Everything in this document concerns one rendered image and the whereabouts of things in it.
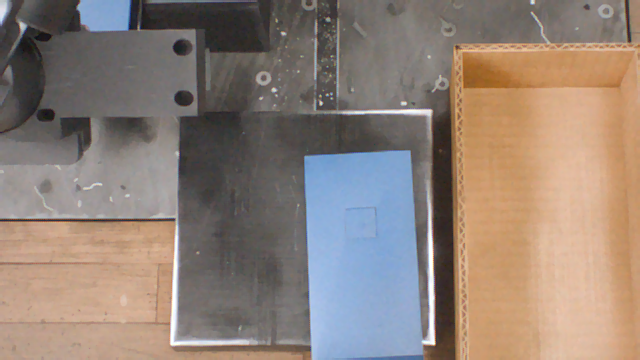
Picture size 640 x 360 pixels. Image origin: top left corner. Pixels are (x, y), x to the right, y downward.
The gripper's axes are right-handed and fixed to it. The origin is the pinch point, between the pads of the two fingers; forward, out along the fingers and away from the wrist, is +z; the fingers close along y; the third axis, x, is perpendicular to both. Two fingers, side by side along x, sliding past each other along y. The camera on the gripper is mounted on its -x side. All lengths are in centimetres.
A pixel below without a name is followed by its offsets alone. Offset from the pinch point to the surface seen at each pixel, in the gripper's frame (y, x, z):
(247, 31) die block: 1.7, -10.6, 9.2
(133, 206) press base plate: -10.0, -2.7, 8.1
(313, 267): -13.3, -15.2, 3.8
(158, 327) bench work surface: -17.5, -4.8, 4.6
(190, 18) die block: 2.7, -7.1, 7.2
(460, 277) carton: -12.9, -24.3, -1.2
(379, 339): -17.5, -19.4, 1.8
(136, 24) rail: 2.3, -4.1, 3.8
